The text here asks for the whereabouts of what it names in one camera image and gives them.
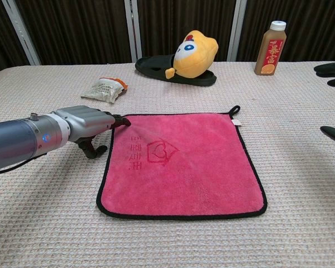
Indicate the black slipper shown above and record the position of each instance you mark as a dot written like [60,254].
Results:
[153,65]

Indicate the beige woven tablecloth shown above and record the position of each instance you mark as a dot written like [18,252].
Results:
[72,231]

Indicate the brown drink bottle white cap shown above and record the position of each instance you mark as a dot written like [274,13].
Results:
[269,50]

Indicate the crumpled snack packet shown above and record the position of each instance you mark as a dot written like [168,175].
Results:
[102,90]

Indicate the dark ribbed partition panel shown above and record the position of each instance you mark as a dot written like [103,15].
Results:
[315,28]
[0,42]
[78,30]
[162,25]

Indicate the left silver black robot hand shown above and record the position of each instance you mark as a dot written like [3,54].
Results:
[86,123]

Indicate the yellow plush toy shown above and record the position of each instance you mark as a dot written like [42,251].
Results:
[198,61]

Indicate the silver partition post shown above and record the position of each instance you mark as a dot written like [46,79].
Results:
[132,33]
[236,33]
[19,33]

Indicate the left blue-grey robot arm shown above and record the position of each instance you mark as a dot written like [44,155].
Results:
[11,142]

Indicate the pink and grey towel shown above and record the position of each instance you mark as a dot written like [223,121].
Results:
[184,173]

